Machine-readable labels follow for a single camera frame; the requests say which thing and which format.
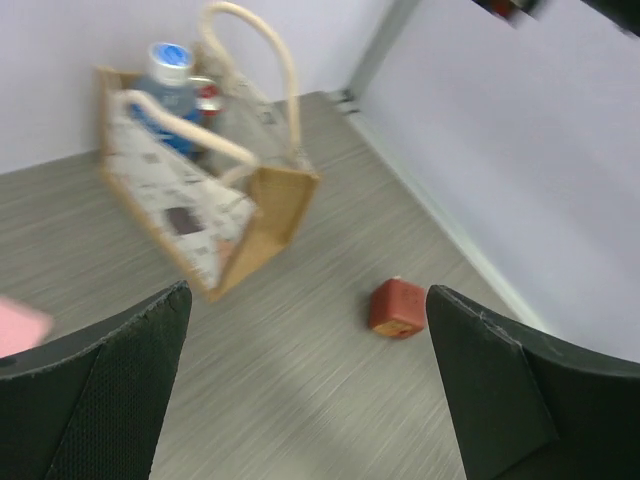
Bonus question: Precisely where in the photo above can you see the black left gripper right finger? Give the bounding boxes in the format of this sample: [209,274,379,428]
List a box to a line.
[426,285,639,479]

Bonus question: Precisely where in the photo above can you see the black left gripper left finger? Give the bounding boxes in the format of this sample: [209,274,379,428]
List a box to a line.
[1,281,192,479]

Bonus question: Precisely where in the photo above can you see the burlap canvas tote bag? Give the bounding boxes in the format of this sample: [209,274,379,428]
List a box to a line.
[98,1,319,300]

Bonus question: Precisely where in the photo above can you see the Pocari Sweat plastic bottle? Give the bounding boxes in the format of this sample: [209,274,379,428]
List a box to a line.
[130,42,202,157]

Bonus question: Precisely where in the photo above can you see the pink clipboard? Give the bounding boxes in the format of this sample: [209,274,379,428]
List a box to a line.
[0,297,53,358]

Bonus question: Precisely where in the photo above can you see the red cube power adapter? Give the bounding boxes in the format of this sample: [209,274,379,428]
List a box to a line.
[368,277,427,339]

